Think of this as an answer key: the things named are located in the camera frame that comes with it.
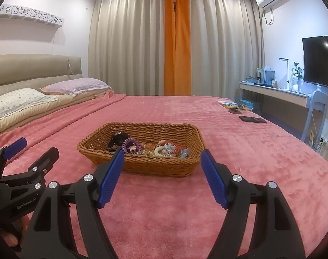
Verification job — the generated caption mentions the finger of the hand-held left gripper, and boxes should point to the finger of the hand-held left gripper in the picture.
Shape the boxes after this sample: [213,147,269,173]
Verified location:
[2,147,59,191]
[0,137,28,173]

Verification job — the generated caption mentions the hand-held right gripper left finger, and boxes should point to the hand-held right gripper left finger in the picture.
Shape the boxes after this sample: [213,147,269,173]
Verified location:
[20,148,125,259]

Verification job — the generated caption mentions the black hair band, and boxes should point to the black hair band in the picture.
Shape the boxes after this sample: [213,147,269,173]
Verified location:
[107,132,130,152]

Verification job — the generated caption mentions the person's left hand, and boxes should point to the person's left hand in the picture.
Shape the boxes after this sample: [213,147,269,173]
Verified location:
[0,215,32,249]

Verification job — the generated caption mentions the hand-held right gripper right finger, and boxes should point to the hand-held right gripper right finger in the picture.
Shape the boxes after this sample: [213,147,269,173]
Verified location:
[200,149,306,259]

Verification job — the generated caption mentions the orange curtain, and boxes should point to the orange curtain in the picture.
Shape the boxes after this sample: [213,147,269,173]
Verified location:
[175,0,192,96]
[163,0,177,96]

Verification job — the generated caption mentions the white floral pillow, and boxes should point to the white floral pillow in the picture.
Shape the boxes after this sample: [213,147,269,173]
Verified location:
[0,88,58,122]

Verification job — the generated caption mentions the air conditioner cable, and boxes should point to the air conditioner cable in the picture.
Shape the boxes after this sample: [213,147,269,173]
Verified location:
[262,7,275,25]

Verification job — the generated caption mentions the white decorative wall shelf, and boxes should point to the white decorative wall shelf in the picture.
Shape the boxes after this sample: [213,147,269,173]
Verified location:
[0,4,65,29]

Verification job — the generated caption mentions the white flower vase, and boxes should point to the white flower vase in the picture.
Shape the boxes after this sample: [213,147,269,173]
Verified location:
[291,61,305,92]

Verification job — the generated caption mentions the purple pillow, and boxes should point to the purple pillow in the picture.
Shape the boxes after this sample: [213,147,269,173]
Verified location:
[39,78,112,98]

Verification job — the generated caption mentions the purple spiral hair tie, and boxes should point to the purple spiral hair tie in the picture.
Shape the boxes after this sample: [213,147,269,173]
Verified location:
[121,137,143,155]

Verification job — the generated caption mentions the black phone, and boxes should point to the black phone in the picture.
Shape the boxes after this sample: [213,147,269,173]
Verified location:
[239,115,267,124]

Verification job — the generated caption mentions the white desk lamp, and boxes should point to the white desk lamp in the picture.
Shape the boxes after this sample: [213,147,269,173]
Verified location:
[279,57,292,90]

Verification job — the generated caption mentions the light blue chair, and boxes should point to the light blue chair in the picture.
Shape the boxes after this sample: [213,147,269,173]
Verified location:
[301,90,328,143]

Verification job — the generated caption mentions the books on desk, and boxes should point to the books on desk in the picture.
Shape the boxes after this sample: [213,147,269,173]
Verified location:
[256,65,278,87]

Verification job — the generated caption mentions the pink blanket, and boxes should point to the pink blanket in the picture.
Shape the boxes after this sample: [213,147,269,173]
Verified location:
[0,94,328,259]

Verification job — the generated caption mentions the beige padded headboard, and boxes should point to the beige padded headboard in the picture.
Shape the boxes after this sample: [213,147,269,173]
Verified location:
[0,54,82,100]

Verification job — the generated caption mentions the black television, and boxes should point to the black television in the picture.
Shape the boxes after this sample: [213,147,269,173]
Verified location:
[302,36,328,90]

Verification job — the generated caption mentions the brown wicker basket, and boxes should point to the brown wicker basket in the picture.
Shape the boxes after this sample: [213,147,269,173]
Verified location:
[77,122,206,178]

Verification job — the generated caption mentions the white power strip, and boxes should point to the white power strip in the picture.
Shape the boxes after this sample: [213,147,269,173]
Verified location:
[312,136,328,152]

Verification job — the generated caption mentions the cream beaded bracelet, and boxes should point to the cream beaded bracelet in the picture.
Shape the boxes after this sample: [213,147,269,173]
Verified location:
[153,146,170,159]

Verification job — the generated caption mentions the beige quilt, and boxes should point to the beige quilt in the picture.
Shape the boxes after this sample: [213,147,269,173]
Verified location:
[0,93,110,138]

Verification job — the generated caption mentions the grey desk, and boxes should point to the grey desk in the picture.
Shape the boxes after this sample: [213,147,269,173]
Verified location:
[239,82,310,130]

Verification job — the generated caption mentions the grey curtain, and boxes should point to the grey curtain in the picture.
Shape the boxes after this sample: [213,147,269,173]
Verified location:
[189,0,264,98]
[88,0,167,96]

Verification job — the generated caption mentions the clear crystal bracelet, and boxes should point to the clear crystal bracelet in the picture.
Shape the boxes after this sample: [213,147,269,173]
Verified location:
[162,142,178,154]

